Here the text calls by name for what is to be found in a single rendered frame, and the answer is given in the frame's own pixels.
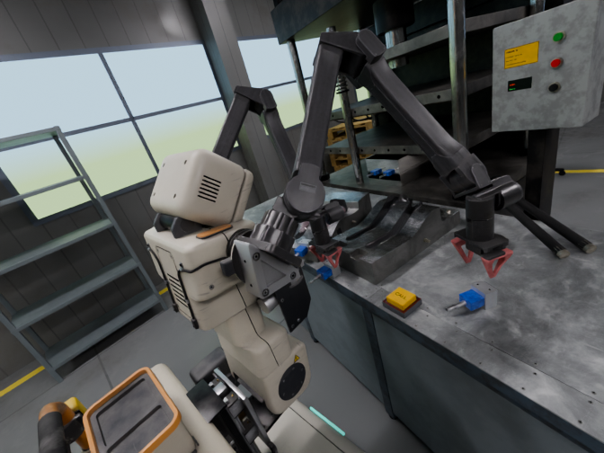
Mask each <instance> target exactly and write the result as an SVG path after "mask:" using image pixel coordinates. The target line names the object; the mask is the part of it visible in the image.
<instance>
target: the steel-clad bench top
mask: <svg viewBox="0 0 604 453"><path fill-rule="evenodd" d="M277 197H278V196H277ZM277 197H275V198H273V199H271V200H267V201H265V202H264V203H261V204H259V205H257V206H255V207H253V208H250V209H248V210H246V211H245V212H244V216H243V219H247V220H252V221H253V222H254V224H256V223H261V221H262V217H263V215H264V213H265V210H269V209H272V206H273V205H274V203H275V201H276V199H277ZM422 204H424V205H430V206H435V207H440V208H445V209H455V210H459V211H460V224H459V225H457V226H456V227H454V228H453V229H452V230H450V231H449V232H448V233H446V234H445V235H444V236H443V237H441V238H440V239H439V240H437V241H436V242H435V243H433V244H431V245H430V246H429V247H427V248H426V249H425V250H423V251H422V252H421V253H419V254H417V255H416V256H415V257H413V258H412V259H411V260H410V261H409V262H407V263H406V264H404V265H403V266H402V267H400V268H399V269H398V270H396V271H395V272H393V273H392V274H390V275H389V276H388V277H386V278H385V279H384V280H382V281H381V282H379V283H378V284H377V285H374V284H372V283H370V282H368V281H367V280H364V279H363V278H361V277H359V276H357V275H355V274H353V273H351V272H349V271H347V270H345V269H344V268H342V267H340V266H339V267H340V271H341V274H339V275H338V276H336V277H335V278H333V277H332V276H330V277H329V278H330V279H332V280H334V281H336V282H337V283H339V284H341V285H342V286H344V287H345V288H347V289H348V290H350V291H352V292H353V293H355V294H357V295H358V296H360V297H362V298H364V299H366V300H367V301H368V302H370V303H371V304H373V305H375V306H377V307H378V308H380V309H382V310H383V311H385V312H387V313H388V314H390V315H391V316H393V317H395V318H396V319H398V320H400V321H401V322H403V323H405V324H407V325H409V326H410V327H412V328H413V329H414V330H416V331H417V332H419V333H421V334H423V335H425V336H426V337H428V338H430V339H431V340H433V341H435V342H436V343H438V344H439V345H441V346H443V347H444V348H446V349H447V350H449V351H451V352H453V353H455V354H456V355H458V356H459V357H460V358H462V359H464V360H466V361H468V362H469V363H471V364H473V365H474V366H476V367H478V368H479V369H481V370H482V371H484V372H485V373H487V374H489V375H490V376H492V377H494V378H496V379H498V380H499V381H501V382H502V383H503V384H505V385H507V386H509V387H511V388H512V389H514V390H516V391H517V392H519V393H520V394H522V395H524V396H526V397H527V398H528V399H530V400H532V401H533V402H535V403H537V404H539V405H541V406H542V407H544V408H546V409H547V410H548V411H550V412H551V413H553V414H555V415H557V416H558V417H560V418H562V419H563V420H565V421H567V422H569V423H570V424H571V425H573V426H575V427H576V428H578V429H580V430H581V431H584V432H585V433H587V434H588V435H590V436H592V437H593V438H594V439H596V440H598V441H600V442H601V443H603V444H604V231H599V230H593V229H588V228H582V227H577V226H567V227H569V228H570V229H572V231H574V232H575V233H577V234H578V235H580V236H582V237H583V238H585V239H587V240H588V241H590V242H591V243H593V244H595V245H596V246H597V249H596V250H595V251H594V252H593V253H586V252H584V251H583V250H582V249H580V248H579V247H577V246H576V245H574V244H573V243H571V242H570V241H568V240H567V239H565V238H564V237H563V236H561V235H559V234H558V233H556V231H554V230H553V229H552V228H550V227H549V226H547V225H545V224H544V223H543V222H541V221H537V220H533V221H534V222H535V223H537V224H538V225H539V226H540V227H541V228H543V229H544V230H545V231H546V232H547V233H548V234H550V235H551V236H552V237H553V238H554V239H555V240H556V241H557V242H558V243H559V244H561V245H562V246H563V247H564V248H565V249H566V250H568V251H569V252H570V255H569V256H568V257H566V258H563V259H560V258H559V257H558V256H556V255H555V254H554V253H553V252H552V251H551V250H550V249H549V248H548V247H546V246H545V245H544V244H543V243H542V242H541V241H540V240H539V239H538V238H537V237H535V236H534V235H533V234H532V233H531V232H530V231H529V230H528V229H527V228H526V227H524V226H523V225H522V224H521V223H520V222H519V221H518V220H517V219H516V218H515V217H510V216H504V215H499V214H494V233H495V234H498V235H503V236H504V237H505V238H508V239H509V245H507V246H506V248H508V249H510V250H512V251H513V255H512V256H511V257H510V258H509V259H508V260H507V261H506V263H505V264H503V266H502V267H501V268H500V270H499V272H498V273H497V275H496V277H494V278H491V279H490V278H489V276H488V274H487V271H486V269H485V267H484V264H483V262H482V259H481V256H479V255H478V254H476V253H474V254H473V257H472V260H471V262H469V263H465V261H464V260H463V258H462V257H461V255H460V254H459V252H458V251H457V249H456V248H455V246H454V245H453V244H452V243H451V240H452V239H454V238H456V237H454V232H456V231H458V230H461V229H464V228H466V209H461V208H454V207H449V206H443V205H438V204H432V203H427V202H423V203H422ZM479 280H483V281H484V282H486V283H487V284H489V285H490V286H492V287H494V288H495V289H497V306H494V307H492V308H489V309H487V310H484V309H483V308H481V307H479V308H477V309H475V310H473V311H471V310H469V309H468V308H467V307H466V306H462V307H459V308H457V309H454V310H452V311H450V312H447V311H446V307H448V306H452V305H455V304H456V303H458V302H459V294H461V293H463V292H466V291H468V290H470V289H471V284H473V283H475V282H478V281H479ZM399 287H400V288H402V289H405V290H407V291H409V292H411V293H413V294H415V295H416V297H418V298H421V299H422V304H421V305H420V306H419V307H417V308H416V309H415V310H414V311H413V312H412V313H411V314H409V315H408V316H407V317H406V318H405V319H403V318H402V317H401V316H399V315H397V314H395V313H394V312H392V311H390V310H389V309H387V308H385V307H383V303H382V301H383V300H385V299H386V297H387V296H388V295H389V294H391V293H392V292H393V291H395V290H396V289H397V288H399Z"/></svg>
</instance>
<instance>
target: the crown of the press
mask: <svg viewBox="0 0 604 453"><path fill-rule="evenodd" d="M417 1H419V0H273V3H274V7H275V8H274V9H273V10H272V11H271V18H272V20H273V24H274V28H275V31H276V35H277V39H278V43H279V45H283V44H287V41H289V40H295V42H297V41H302V40H311V39H315V38H320V35H321V32H326V29H327V28H329V27H331V26H335V28H336V31H357V30H358V28H360V27H363V26H365V28H367V27H369V26H370V25H372V24H374V23H375V26H376V34H377V36H384V35H386V48H387V49H388V48H391V47H393V46H395V45H397V44H400V43H402V42H405V41H407V34H406V28H407V27H409V26H411V25H413V24H414V23H415V20H414V9H413V3H415V2H417ZM388 64H389V66H390V68H391V69H393V68H397V67H401V66H404V65H408V64H410V62H409V56H405V57H402V58H397V59H394V60H392V61H389V62H388Z"/></svg>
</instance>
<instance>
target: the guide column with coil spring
mask: <svg viewBox="0 0 604 453"><path fill-rule="evenodd" d="M335 31H336V28H335V26H331V27H329V28H327V29H326V32H335ZM339 96H340V102H341V106H342V115H343V119H344V124H345V128H346V133H347V138H348V142H349V148H350V152H351V161H352V165H353V170H354V174H355V179H356V183H357V184H362V183H364V180H363V175H362V170H361V165H360V156H359V150H358V146H357V141H356V136H355V131H354V126H353V121H352V116H351V106H350V102H349V97H348V92H345V93H339Z"/></svg>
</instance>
